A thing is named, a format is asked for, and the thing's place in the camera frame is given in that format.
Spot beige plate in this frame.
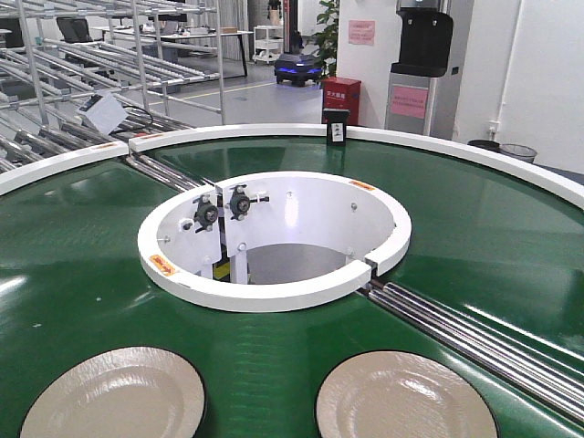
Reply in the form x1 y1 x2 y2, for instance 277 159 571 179
316 350 498 437
20 346 206 437

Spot black bearing right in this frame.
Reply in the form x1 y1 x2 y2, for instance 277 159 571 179
229 184 251 221

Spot black bearing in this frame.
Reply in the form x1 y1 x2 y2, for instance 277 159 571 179
229 184 251 221
193 194 219 233

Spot black bearing left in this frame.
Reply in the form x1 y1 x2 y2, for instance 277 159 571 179
193 194 219 233

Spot black sensor box on rim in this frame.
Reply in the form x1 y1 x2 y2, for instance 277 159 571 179
323 108 349 146

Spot steel rollers far left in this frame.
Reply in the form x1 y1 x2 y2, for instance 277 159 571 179
122 153 206 192

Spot steel rollers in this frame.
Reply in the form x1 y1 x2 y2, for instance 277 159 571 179
364 279 583 424
122 153 206 192

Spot red fire equipment box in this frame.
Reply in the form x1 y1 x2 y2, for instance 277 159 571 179
321 77 361 126

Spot blue-lit mobile robot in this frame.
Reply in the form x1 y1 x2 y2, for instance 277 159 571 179
275 30 322 87

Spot green potted plant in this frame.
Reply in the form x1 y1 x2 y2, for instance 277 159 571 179
314 0 339 78

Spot black water dispenser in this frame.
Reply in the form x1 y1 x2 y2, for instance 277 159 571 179
385 1 454 135

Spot green circular conveyor belt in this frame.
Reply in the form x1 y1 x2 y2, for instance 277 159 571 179
1 137 583 437

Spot white control box on rack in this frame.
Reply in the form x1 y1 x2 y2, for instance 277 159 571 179
77 90 128 134

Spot metal roller rack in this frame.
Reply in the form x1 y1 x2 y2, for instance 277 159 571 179
0 0 227 173

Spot white outer rim guard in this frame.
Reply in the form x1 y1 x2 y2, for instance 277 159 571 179
1 123 583 208

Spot steel rollers near right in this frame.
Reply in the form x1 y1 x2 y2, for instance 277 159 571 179
364 279 583 424

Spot white inner ring guard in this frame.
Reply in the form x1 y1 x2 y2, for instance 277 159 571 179
137 172 412 313

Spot pink wall notice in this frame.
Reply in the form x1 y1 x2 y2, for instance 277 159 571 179
348 20 376 46

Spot wire mesh waste bin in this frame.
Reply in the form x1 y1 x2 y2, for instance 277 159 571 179
499 143 537 163

